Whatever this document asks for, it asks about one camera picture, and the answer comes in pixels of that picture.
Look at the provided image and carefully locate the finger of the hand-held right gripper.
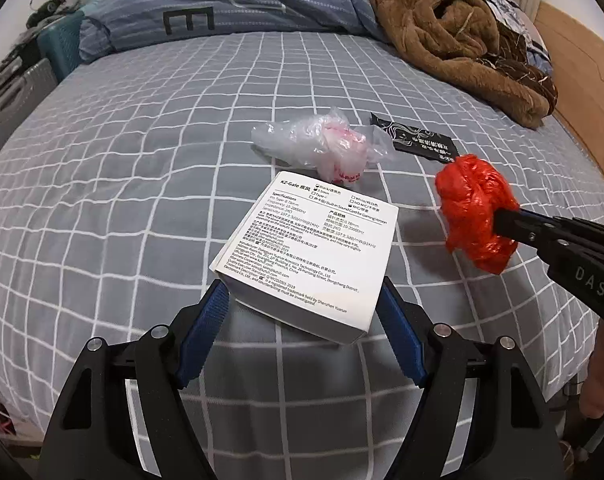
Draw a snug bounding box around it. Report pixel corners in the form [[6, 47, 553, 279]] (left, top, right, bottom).
[[496, 208, 574, 234], [496, 229, 559, 262]]

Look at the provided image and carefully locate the red plastic bag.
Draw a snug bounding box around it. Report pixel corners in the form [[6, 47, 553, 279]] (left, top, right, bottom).
[[434, 155, 522, 276]]

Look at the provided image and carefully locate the white printed cardboard box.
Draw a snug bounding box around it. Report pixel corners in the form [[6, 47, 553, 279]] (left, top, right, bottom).
[[209, 176, 400, 345]]

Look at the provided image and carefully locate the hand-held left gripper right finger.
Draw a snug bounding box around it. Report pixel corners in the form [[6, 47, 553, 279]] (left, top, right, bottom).
[[374, 276, 565, 480]]

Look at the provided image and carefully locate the black printed packet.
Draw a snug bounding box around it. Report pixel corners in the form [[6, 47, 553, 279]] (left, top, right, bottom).
[[370, 112, 463, 163]]

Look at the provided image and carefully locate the wooden headboard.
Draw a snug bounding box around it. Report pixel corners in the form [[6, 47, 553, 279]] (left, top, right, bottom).
[[534, 0, 604, 171]]

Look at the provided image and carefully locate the grey suitcase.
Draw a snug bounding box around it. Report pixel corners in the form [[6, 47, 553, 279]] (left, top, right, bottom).
[[0, 57, 58, 161]]

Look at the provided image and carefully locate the grey checked bedsheet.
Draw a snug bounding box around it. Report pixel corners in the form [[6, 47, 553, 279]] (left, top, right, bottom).
[[0, 25, 604, 461]]

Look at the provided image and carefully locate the clear crumpled plastic bag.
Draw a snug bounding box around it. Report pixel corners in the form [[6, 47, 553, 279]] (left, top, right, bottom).
[[251, 106, 399, 185]]

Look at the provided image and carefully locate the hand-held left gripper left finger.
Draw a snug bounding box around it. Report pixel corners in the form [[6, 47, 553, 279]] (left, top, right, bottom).
[[41, 277, 230, 480]]

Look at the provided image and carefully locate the blue patterned pillow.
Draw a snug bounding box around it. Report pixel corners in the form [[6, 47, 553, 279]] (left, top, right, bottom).
[[457, 0, 553, 68]]

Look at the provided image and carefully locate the brown fleece blanket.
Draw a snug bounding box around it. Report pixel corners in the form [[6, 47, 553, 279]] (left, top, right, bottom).
[[354, 0, 559, 129]]

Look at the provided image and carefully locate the teal chair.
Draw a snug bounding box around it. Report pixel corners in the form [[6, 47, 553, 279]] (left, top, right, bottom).
[[38, 12, 85, 81]]

